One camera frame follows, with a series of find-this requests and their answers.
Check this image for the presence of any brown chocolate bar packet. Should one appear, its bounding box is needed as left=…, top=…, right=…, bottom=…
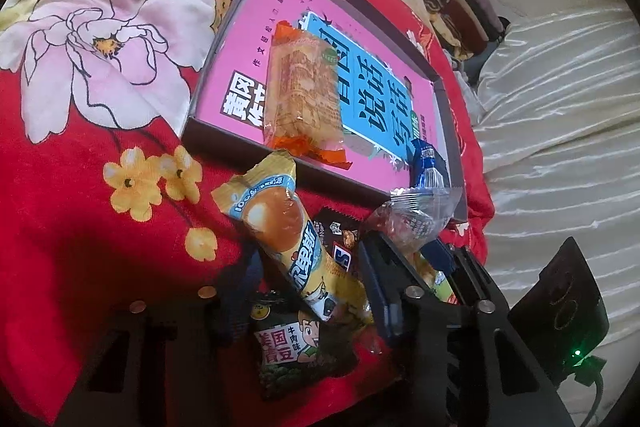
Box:
left=312, top=206, right=373, bottom=280

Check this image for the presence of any pink and blue book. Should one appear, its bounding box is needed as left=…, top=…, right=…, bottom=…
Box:
left=192, top=0, right=453, bottom=195

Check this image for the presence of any orange cracker packet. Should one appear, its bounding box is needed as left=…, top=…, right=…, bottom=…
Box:
left=262, top=21, right=353, bottom=170

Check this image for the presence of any black cable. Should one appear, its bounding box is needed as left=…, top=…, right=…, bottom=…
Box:
left=575, top=357, right=608, bottom=427

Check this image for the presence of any cream satin sheet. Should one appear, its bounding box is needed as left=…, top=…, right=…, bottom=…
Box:
left=470, top=2, right=640, bottom=408

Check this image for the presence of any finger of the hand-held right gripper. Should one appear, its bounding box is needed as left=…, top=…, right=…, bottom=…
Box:
left=452, top=246, right=503, bottom=305
left=420, top=238, right=457, bottom=269

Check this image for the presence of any yellow green snack packet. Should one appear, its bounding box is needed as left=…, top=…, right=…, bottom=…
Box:
left=412, top=252, right=460, bottom=305

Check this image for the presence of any pale crumpled cloth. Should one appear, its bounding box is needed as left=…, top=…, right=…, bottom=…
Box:
left=452, top=67, right=486, bottom=122

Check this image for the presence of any yellow bread packet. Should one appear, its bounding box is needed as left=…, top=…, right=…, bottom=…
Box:
left=211, top=150, right=376, bottom=325

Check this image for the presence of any blue biscuit packet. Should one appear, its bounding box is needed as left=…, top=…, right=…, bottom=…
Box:
left=409, top=141, right=447, bottom=188

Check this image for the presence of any red floral blanket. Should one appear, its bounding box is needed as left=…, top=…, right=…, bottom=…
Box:
left=0, top=0, right=496, bottom=427

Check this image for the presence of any dark cardboard box tray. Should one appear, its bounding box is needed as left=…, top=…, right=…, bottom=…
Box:
left=181, top=0, right=468, bottom=224

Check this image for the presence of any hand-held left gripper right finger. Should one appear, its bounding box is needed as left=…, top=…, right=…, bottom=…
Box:
left=359, top=232, right=576, bottom=427

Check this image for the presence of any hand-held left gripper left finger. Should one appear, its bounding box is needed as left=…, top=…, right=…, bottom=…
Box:
left=55, top=247, right=266, bottom=427

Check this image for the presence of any clear plastic snack packet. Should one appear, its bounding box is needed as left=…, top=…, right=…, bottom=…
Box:
left=364, top=186, right=463, bottom=255

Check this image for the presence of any dark green pea packet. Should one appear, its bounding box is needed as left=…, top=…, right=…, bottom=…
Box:
left=248, top=289, right=358, bottom=400

